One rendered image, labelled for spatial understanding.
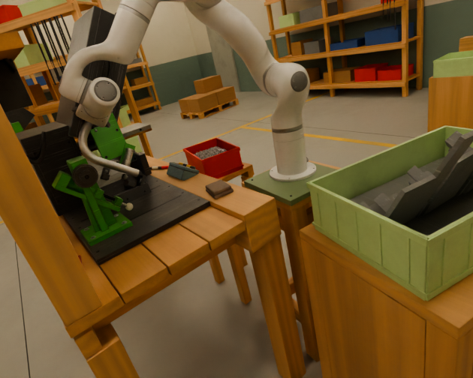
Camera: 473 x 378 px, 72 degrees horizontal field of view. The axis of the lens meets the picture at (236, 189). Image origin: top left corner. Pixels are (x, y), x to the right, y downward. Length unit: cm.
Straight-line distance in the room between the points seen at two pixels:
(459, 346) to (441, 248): 21
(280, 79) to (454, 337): 85
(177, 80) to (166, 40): 123
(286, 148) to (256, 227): 35
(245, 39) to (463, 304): 93
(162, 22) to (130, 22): 1051
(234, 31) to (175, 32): 1056
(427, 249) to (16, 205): 84
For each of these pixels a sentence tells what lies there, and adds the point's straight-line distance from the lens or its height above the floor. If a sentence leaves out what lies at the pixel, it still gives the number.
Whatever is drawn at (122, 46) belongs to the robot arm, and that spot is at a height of 145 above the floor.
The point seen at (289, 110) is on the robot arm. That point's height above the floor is 114.
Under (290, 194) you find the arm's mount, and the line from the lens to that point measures 117.
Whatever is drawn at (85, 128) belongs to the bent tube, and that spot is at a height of 123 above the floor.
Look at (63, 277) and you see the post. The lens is 86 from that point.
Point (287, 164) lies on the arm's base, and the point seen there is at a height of 93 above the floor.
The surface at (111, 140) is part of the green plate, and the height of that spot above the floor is 114.
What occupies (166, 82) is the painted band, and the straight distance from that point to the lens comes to 1136.
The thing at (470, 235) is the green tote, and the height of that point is 91.
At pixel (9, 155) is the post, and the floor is 129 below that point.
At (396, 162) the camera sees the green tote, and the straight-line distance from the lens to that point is 126.
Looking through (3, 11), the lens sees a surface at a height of 222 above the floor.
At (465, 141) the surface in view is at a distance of 81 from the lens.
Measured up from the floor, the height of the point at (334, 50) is 85.
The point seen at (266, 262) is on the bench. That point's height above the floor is 68.
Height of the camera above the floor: 140
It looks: 24 degrees down
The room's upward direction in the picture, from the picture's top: 13 degrees counter-clockwise
